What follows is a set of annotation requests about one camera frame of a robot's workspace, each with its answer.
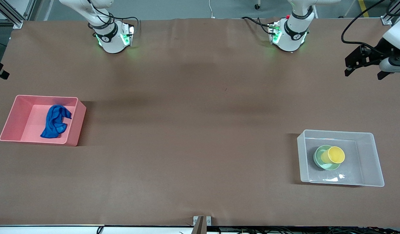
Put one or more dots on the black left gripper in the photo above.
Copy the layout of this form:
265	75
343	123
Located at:
372	54

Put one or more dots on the blue cloth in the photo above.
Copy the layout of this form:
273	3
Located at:
53	125

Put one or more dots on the yellow cup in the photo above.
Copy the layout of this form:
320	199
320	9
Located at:
335	155

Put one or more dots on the pale green bowl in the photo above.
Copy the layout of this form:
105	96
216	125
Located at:
329	166

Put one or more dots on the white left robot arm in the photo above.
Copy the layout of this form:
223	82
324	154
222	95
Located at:
292	37

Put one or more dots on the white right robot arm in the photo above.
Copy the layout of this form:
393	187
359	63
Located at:
112	44

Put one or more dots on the pink plastic bin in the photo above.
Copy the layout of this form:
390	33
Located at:
14	120

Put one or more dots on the clear plastic bin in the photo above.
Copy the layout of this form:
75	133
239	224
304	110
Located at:
370	159

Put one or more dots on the black caster wheel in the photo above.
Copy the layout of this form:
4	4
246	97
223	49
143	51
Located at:
257	6

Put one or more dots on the table cover sheet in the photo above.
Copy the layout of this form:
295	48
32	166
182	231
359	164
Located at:
200	146

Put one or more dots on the dark vertical bar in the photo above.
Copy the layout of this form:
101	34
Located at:
199	226

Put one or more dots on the aluminium frame profile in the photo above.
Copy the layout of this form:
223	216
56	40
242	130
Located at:
11	18
386	20

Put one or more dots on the grey metal bracket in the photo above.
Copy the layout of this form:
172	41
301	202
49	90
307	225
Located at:
208	221

